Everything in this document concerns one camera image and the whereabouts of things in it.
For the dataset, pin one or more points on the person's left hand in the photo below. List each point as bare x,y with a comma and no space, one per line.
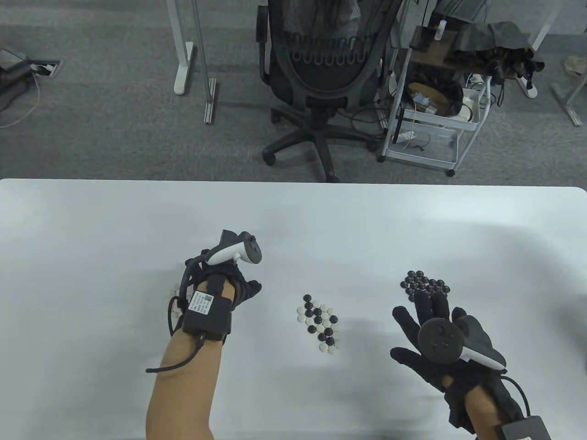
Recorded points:
243,288

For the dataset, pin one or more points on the person's right hand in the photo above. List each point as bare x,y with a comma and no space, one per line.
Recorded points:
454,385

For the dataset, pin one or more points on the group of white go stones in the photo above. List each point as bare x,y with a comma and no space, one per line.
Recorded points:
176,312

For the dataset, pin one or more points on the pile of mixed go stones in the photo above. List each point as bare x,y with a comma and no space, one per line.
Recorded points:
321,325

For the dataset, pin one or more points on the group of black go stones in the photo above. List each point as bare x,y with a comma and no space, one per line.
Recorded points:
422,280

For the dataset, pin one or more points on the person's right forearm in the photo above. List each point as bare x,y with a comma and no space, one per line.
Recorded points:
484,412

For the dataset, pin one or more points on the person's left forearm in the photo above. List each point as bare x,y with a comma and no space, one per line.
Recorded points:
183,403

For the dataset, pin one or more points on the dark grey left hand controller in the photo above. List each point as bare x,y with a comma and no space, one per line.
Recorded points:
252,250

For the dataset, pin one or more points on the black left wrist sensor box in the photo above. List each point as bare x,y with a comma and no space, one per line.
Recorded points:
208,318

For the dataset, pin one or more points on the black wrist sensor box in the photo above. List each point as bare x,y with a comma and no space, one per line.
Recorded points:
525,428
208,318

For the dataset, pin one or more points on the grey white right hand controller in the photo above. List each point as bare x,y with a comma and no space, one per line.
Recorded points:
439,341

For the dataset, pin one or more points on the black right wrist sensor box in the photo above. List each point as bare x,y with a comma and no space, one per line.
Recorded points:
525,428

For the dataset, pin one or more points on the white power strip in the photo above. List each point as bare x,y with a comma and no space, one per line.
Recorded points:
403,136

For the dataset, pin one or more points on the black mesh office chair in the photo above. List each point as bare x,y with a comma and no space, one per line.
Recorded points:
321,78

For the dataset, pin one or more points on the white wheeled utility cart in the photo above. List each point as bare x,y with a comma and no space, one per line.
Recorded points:
440,153

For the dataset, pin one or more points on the black and tan bag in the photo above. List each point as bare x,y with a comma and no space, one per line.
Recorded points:
451,98

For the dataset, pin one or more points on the white power adapter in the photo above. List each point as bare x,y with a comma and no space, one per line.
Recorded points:
471,103

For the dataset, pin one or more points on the floor socket box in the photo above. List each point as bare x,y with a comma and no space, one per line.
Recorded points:
46,68

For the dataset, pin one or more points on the grey desk leg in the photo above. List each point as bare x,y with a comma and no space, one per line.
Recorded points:
571,107

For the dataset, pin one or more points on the black phone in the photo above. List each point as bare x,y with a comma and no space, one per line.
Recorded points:
422,39

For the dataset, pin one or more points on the small white bottle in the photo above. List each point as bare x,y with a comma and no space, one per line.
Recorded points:
442,30

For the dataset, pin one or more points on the beige shoe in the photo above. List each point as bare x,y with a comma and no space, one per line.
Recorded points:
575,65

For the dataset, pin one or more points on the black crumpled cloth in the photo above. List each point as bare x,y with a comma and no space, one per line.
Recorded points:
495,41

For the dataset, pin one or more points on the white slanted desk leg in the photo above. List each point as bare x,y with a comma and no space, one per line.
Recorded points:
543,27

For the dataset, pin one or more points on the aluminium profile post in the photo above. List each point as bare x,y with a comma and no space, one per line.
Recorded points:
210,101

